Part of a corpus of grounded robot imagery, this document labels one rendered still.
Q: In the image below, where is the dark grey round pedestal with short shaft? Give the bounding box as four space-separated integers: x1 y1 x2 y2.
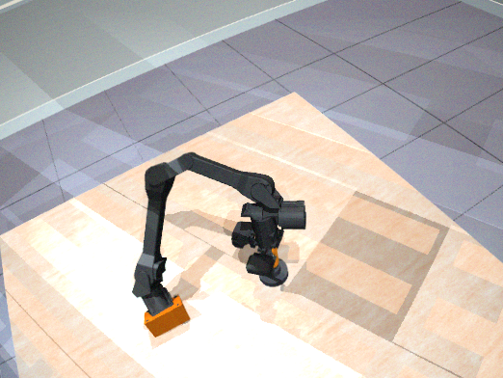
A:
259 258 289 287

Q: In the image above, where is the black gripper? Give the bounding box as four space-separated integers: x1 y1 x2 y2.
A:
246 217 284 277

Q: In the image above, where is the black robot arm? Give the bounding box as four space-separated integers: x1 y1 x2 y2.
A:
132 151 306 317

